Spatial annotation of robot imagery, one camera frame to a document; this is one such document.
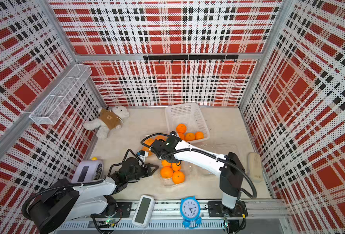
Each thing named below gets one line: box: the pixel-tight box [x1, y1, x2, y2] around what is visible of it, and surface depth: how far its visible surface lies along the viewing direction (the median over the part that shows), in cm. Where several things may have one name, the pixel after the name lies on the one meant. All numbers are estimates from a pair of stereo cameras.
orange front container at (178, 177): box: [172, 170, 185, 185], surface depth 83 cm
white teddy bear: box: [83, 105, 130, 139], surface depth 106 cm
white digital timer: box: [132, 195, 155, 229], surface depth 72 cm
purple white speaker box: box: [71, 159, 105, 184], surface depth 80 cm
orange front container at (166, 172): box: [160, 166, 174, 179], surface depth 84 cm
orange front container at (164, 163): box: [161, 159, 172, 168], surface depth 86 cm
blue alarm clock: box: [179, 195, 202, 229], surface depth 72 cm
